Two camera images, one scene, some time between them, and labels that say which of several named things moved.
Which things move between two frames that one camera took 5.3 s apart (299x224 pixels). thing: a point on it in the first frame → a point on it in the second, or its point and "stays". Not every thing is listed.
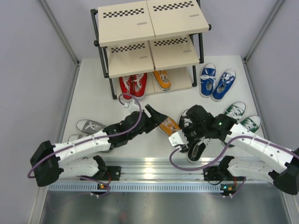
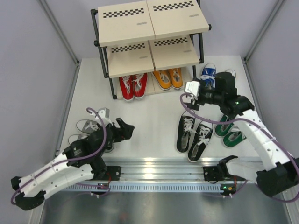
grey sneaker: (89, 127) stays
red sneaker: (126, 85) stays
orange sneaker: (169, 126) → (176, 79)
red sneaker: (139, 84) stays
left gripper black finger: (158, 117) → (126, 129)
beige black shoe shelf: (139, 38) stays
